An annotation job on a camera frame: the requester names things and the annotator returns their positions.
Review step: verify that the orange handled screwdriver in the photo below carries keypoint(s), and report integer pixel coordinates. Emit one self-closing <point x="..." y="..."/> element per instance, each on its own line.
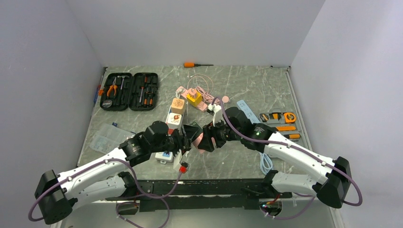
<point x="191" y="65"/>

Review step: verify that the wooden beige cube adapter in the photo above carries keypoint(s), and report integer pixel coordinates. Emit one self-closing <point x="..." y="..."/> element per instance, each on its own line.
<point x="178" y="106"/>

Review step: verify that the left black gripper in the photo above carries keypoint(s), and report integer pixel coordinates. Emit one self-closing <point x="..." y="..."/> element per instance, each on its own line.
<point x="182" y="143"/>

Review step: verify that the white power strip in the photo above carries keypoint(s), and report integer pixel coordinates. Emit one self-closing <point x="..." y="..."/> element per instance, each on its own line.
<point x="164" y="157"/>

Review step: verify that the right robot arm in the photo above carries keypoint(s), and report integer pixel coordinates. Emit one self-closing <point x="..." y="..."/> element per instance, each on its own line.
<point x="329" y="180"/>

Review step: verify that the grey tool case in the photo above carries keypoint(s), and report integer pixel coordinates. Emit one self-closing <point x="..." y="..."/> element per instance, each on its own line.
<point x="274" y="118"/>

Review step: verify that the pink power strip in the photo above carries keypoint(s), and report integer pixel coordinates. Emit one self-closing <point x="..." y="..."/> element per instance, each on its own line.
<point x="181" y="92"/>

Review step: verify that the black base bar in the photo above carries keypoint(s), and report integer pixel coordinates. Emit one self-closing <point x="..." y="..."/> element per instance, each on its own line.
<point x="205" y="194"/>

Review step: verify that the clear plastic screw box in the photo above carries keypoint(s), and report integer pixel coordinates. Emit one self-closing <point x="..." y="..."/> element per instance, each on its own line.
<point x="108" y="137"/>

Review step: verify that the yellow cube adapter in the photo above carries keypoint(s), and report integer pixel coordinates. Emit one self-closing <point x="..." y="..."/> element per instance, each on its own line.
<point x="194" y="98"/>

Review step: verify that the black tool case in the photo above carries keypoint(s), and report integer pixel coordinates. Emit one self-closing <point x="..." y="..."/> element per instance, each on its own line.
<point x="137" y="92"/>

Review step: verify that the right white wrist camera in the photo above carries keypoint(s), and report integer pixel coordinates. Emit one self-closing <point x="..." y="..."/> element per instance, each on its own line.
<point x="217" y="113"/>

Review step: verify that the light blue power strip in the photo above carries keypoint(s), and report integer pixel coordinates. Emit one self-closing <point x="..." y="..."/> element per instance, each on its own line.
<point x="248" y="112"/>

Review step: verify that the white cube adapter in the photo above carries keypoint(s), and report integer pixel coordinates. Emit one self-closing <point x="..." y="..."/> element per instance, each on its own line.
<point x="174" y="121"/>

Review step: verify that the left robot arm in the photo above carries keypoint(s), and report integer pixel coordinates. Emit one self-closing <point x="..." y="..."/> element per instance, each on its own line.
<point x="111" y="176"/>

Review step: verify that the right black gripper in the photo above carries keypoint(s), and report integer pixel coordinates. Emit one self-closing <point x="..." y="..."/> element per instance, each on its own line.
<point x="210" y="131"/>

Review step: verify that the pink cube socket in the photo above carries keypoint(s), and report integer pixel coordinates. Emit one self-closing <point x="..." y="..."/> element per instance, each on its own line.
<point x="197" y="142"/>

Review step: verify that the blue red pen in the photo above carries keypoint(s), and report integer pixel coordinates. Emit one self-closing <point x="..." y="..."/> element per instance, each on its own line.
<point x="96" y="93"/>

